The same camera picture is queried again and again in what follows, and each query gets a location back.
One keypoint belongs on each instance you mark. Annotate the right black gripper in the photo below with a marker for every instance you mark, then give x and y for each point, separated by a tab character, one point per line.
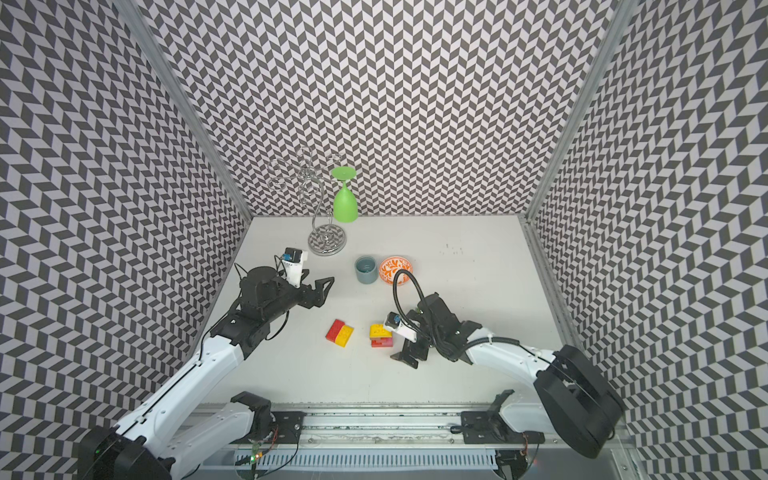
413	349

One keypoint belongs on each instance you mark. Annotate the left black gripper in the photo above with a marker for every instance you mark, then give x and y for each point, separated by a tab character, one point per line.
319	300

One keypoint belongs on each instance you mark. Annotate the yellow curved lego brick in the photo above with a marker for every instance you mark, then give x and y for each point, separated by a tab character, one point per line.
378	331

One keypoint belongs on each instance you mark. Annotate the red long lego brick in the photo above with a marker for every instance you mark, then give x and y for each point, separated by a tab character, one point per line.
334	330

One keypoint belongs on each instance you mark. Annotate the yellow long lego brick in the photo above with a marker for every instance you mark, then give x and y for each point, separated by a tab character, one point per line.
343	336

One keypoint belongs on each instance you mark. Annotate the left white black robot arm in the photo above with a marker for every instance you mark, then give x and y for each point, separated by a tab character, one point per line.
103	453

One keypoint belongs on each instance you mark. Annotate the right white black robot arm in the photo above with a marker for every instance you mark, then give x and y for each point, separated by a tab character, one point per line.
568	395

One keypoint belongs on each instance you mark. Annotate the grey blue ceramic cup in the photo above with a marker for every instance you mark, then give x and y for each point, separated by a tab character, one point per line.
366	269

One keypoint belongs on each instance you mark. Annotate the orange white patterned bowl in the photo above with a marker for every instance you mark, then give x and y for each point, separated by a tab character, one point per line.
391	265

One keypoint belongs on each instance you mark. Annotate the green plastic wine glass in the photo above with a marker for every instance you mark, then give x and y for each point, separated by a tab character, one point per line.
345	208

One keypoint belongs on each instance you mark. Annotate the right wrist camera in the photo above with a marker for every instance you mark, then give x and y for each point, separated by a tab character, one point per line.
395	325

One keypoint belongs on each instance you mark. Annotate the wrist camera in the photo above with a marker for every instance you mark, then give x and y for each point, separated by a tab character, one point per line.
395	325
292	261

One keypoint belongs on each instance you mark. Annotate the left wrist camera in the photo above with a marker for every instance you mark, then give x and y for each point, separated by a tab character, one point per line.
292	261

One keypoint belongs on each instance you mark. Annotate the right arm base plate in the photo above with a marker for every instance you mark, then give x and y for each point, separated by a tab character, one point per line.
484	428

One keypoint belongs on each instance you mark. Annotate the white slotted cable duct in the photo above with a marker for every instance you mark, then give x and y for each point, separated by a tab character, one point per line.
356	460

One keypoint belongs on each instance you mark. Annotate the aluminium front rail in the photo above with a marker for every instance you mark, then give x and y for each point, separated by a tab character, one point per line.
384	420

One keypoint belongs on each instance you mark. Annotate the chrome wire glass rack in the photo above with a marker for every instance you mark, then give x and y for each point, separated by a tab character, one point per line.
325	238

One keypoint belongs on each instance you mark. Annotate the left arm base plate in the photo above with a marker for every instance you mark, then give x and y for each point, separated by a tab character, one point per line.
280	427

